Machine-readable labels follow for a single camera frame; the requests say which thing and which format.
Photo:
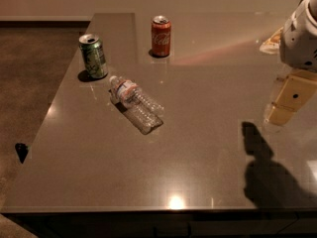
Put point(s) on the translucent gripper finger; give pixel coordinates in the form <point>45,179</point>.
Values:
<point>268,122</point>
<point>276,88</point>

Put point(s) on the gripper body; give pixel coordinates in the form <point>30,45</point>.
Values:
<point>298,44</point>

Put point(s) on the clear plastic water bottle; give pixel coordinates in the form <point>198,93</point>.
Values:
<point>129,94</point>

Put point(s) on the red cola can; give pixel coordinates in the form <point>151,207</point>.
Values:
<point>161,34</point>

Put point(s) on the green soda can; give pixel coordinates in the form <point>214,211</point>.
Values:
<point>93,56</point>

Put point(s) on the small black floor object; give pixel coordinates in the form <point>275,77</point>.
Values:
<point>22,151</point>

